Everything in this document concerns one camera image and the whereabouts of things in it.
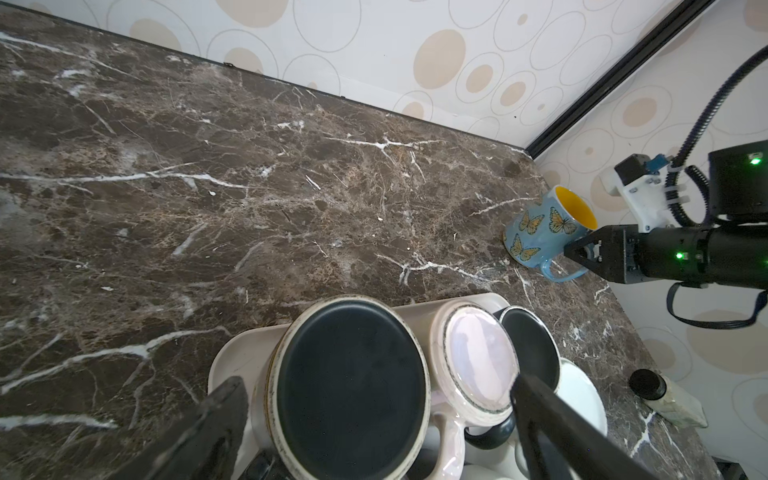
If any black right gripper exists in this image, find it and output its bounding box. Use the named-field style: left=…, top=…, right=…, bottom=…
left=564, top=225, right=767, bottom=288

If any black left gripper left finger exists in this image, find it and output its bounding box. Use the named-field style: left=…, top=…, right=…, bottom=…
left=111, top=376, right=249, bottom=479

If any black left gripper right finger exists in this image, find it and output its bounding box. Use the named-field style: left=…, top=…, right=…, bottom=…
left=511, top=374, right=654, bottom=479

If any black skull mug red inside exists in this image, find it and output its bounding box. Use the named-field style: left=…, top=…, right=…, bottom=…
left=251, top=295, right=430, bottom=479

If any blue butterfly mug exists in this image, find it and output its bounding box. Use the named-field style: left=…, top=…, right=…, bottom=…
left=503, top=185, right=598, bottom=283

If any small black mug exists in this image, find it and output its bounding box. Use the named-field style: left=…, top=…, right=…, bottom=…
left=465, top=306, right=561, bottom=450

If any pink ceramic mug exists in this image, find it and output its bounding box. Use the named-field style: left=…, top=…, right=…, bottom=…
left=409, top=300, right=519, bottom=479

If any beige plastic tray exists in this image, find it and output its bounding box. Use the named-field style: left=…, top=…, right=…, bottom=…
left=208, top=293, right=511, bottom=479

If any small bottle black cap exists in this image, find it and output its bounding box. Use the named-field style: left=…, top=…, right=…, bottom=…
left=628, top=369, right=708, bottom=428

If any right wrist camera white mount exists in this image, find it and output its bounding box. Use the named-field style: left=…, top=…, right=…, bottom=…
left=606, top=154, right=675, bottom=233

